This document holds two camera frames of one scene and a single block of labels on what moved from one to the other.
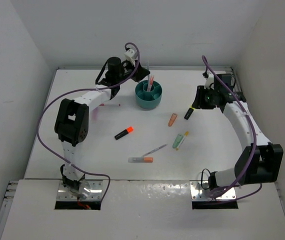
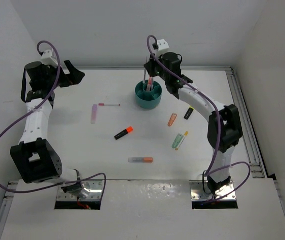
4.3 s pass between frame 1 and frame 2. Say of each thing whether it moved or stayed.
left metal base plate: stayed
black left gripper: moved
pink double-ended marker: stayed
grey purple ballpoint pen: moved
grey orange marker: stayed
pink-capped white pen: stayed
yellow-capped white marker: stayed
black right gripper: moved
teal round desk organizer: stayed
